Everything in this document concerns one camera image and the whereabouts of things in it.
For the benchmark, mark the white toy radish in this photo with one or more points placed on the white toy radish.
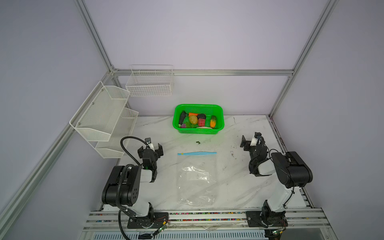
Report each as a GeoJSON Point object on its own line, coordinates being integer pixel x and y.
{"type": "Point", "coordinates": [207, 128]}

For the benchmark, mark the clear zip top bag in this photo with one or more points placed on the clear zip top bag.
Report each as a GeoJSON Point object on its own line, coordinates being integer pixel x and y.
{"type": "Point", "coordinates": [197, 178]}

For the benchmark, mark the yellow toy potato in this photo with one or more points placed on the yellow toy potato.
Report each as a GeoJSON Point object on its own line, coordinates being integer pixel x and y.
{"type": "Point", "coordinates": [193, 120]}

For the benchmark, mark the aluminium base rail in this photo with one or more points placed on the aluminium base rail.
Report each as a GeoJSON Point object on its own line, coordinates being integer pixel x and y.
{"type": "Point", "coordinates": [300, 224]}

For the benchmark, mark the dark toy eggplant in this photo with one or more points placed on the dark toy eggplant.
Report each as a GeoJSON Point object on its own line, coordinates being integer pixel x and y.
{"type": "Point", "coordinates": [182, 118]}

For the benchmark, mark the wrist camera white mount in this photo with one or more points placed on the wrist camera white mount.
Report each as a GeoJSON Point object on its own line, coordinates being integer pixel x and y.
{"type": "Point", "coordinates": [149, 144]}
{"type": "Point", "coordinates": [254, 141]}

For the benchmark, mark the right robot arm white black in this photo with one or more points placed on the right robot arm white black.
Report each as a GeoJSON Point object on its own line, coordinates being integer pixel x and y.
{"type": "Point", "coordinates": [292, 172]}

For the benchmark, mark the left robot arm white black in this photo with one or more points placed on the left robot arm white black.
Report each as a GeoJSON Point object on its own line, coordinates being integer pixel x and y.
{"type": "Point", "coordinates": [123, 187]}

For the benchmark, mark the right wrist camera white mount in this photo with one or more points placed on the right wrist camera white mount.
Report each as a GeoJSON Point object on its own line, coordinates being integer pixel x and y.
{"type": "Point", "coordinates": [254, 141]}

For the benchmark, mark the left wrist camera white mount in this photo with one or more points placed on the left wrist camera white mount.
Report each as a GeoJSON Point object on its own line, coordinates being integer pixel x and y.
{"type": "Point", "coordinates": [149, 144]}

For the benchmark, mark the orange yellow toy corn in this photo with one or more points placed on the orange yellow toy corn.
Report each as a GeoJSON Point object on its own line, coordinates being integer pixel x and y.
{"type": "Point", "coordinates": [213, 121]}

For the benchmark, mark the white wire wall basket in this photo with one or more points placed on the white wire wall basket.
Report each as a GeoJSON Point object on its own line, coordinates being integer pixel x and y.
{"type": "Point", "coordinates": [151, 81]}

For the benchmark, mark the white mesh two-tier shelf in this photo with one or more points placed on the white mesh two-tier shelf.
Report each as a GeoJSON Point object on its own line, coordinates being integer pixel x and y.
{"type": "Point", "coordinates": [104, 119]}

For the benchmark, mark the green plastic basket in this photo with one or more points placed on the green plastic basket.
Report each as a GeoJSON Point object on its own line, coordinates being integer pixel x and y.
{"type": "Point", "coordinates": [208, 110]}

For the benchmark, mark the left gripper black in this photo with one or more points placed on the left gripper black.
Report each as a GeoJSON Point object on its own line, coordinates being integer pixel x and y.
{"type": "Point", "coordinates": [150, 151]}

